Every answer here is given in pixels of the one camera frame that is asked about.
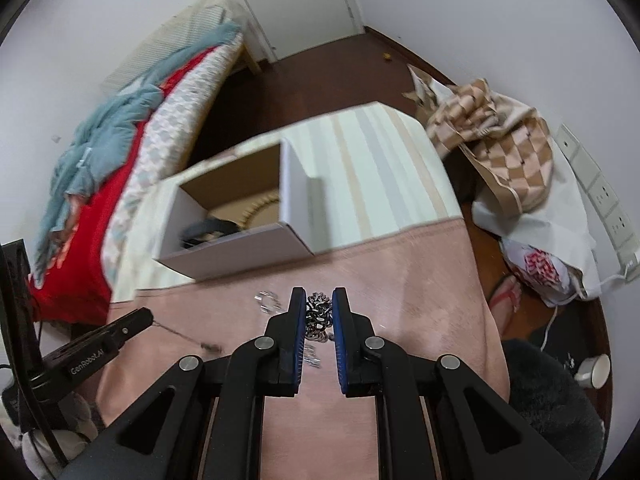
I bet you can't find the white cable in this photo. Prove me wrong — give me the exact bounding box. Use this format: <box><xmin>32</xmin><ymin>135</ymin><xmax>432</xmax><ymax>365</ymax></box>
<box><xmin>539</xmin><ymin>264</ymin><xmax>632</xmax><ymax>352</ymax></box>

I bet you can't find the pink slipper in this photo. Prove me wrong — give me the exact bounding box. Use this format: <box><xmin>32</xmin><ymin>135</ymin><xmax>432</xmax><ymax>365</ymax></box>
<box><xmin>486</xmin><ymin>274</ymin><xmax>524</xmax><ymax>337</ymax></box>

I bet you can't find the black bracelet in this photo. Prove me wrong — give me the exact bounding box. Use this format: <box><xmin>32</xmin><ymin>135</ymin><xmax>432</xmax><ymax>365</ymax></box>
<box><xmin>181</xmin><ymin>218</ymin><xmax>242</xmax><ymax>250</ymax></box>

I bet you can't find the chunky silver chain bracelet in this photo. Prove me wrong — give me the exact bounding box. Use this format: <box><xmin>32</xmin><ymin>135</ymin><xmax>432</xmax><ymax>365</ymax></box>
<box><xmin>299</xmin><ymin>291</ymin><xmax>336</xmax><ymax>370</ymax></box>

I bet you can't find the beige checkered bag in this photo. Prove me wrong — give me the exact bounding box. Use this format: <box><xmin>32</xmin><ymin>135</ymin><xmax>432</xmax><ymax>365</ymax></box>
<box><xmin>424</xmin><ymin>78</ymin><xmax>554</xmax><ymax>212</ymax></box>

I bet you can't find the white door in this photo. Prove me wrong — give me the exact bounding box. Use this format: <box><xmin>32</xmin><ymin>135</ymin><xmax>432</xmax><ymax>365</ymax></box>
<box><xmin>219</xmin><ymin>0</ymin><xmax>367</xmax><ymax>64</ymax></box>

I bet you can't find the black stand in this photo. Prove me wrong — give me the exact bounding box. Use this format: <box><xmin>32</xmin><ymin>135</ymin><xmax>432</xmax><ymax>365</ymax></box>
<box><xmin>0</xmin><ymin>239</ymin><xmax>43</xmax><ymax>431</ymax></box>

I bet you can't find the red printed plastic bag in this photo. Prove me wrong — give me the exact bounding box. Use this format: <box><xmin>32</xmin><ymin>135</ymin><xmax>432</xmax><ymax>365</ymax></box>
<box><xmin>499</xmin><ymin>236</ymin><xmax>584</xmax><ymax>309</ymax></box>

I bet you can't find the white wall socket strip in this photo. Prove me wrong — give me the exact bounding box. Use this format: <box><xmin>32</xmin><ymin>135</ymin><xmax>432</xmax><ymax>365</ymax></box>
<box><xmin>554</xmin><ymin>123</ymin><xmax>640</xmax><ymax>282</ymax></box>

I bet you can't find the pink table cloth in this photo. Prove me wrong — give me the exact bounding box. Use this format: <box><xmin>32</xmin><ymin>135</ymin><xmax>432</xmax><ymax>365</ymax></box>
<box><xmin>95</xmin><ymin>215</ymin><xmax>511</xmax><ymax>480</ymax></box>

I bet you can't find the thin silver chain necklace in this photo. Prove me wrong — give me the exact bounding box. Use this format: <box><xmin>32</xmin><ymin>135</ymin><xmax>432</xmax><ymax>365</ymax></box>
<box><xmin>150</xmin><ymin>320</ymin><xmax>224</xmax><ymax>353</ymax></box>

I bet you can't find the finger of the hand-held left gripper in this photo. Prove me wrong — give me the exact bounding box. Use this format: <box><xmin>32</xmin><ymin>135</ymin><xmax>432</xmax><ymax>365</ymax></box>
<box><xmin>106</xmin><ymin>307</ymin><xmax>154</xmax><ymax>348</ymax></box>

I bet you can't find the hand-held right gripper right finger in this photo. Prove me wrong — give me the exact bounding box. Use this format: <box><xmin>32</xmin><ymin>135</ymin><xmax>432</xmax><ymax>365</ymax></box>
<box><xmin>332</xmin><ymin>287</ymin><xmax>577</xmax><ymax>480</ymax></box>

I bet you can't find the white cup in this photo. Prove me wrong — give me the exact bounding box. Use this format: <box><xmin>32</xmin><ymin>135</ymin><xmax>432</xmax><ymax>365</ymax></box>
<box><xmin>574</xmin><ymin>353</ymin><xmax>613</xmax><ymax>390</ymax></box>

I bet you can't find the white cardboard box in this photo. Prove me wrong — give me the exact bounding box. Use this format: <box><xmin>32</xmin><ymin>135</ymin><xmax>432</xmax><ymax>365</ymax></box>
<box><xmin>152</xmin><ymin>139</ymin><xmax>327</xmax><ymax>281</ymax></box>

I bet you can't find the white slatted headboard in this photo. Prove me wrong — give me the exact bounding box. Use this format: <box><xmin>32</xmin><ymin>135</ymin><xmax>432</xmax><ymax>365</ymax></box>
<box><xmin>101</xmin><ymin>0</ymin><xmax>237</xmax><ymax>95</ymax></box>

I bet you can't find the dark grey fluffy cushion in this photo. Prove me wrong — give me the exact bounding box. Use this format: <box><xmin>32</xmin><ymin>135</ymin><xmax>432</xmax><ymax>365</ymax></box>
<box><xmin>499</xmin><ymin>339</ymin><xmax>607</xmax><ymax>480</ymax></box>

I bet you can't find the silver link bracelet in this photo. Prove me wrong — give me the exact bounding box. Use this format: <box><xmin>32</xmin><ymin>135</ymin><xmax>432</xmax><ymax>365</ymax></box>
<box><xmin>254</xmin><ymin>290</ymin><xmax>287</xmax><ymax>317</ymax></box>

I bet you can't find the pastel striped cloth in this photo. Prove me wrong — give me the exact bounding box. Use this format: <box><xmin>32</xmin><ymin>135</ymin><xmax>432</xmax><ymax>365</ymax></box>
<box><xmin>110</xmin><ymin>101</ymin><xmax>463</xmax><ymax>304</ymax></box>

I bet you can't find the patterned bed quilt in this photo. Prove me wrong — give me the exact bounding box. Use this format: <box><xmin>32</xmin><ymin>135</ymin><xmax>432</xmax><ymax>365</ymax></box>
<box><xmin>106</xmin><ymin>41</ymin><xmax>247</xmax><ymax>302</ymax></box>

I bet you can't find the person's left hand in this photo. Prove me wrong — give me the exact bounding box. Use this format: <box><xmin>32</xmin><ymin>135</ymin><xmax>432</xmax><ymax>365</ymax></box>
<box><xmin>20</xmin><ymin>391</ymin><xmax>101</xmax><ymax>478</ymax></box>

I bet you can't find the bed with red blanket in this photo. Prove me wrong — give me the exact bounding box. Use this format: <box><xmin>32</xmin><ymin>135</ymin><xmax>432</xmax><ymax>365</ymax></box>
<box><xmin>26</xmin><ymin>46</ymin><xmax>222</xmax><ymax>325</ymax></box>

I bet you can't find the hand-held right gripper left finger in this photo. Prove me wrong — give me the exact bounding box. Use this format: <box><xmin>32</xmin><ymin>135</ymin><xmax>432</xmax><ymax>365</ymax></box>
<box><xmin>60</xmin><ymin>286</ymin><xmax>307</xmax><ymax>480</ymax></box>

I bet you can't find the teal blanket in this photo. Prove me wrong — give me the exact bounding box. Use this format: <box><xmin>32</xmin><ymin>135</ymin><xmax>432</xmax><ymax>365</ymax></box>
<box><xmin>36</xmin><ymin>21</ymin><xmax>244</xmax><ymax>247</ymax></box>

